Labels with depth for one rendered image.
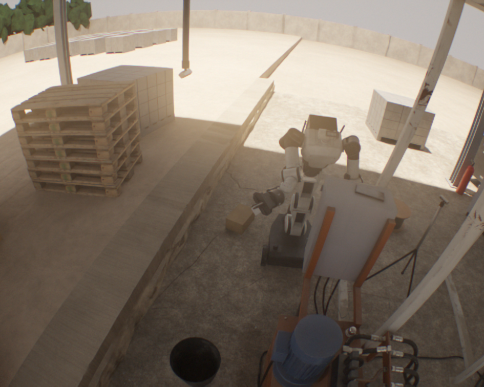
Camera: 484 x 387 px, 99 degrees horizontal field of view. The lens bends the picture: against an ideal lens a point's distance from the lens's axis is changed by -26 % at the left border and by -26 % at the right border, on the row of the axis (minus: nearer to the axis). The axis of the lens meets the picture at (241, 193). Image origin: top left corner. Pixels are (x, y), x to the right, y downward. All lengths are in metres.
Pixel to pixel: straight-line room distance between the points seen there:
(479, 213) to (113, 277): 2.22
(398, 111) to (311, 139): 4.32
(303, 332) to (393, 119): 5.32
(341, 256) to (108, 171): 2.18
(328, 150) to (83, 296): 2.00
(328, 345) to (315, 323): 0.11
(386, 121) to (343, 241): 4.61
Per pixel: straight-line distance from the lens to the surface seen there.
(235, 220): 2.87
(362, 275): 1.79
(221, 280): 2.53
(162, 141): 4.01
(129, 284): 2.16
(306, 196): 2.33
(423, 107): 1.78
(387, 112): 5.96
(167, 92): 4.47
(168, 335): 2.27
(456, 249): 1.17
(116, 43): 15.00
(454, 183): 5.55
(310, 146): 1.82
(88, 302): 2.16
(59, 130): 2.91
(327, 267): 1.79
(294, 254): 2.56
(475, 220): 1.11
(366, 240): 1.63
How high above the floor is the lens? 2.04
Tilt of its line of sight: 36 degrees down
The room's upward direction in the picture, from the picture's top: 5 degrees clockwise
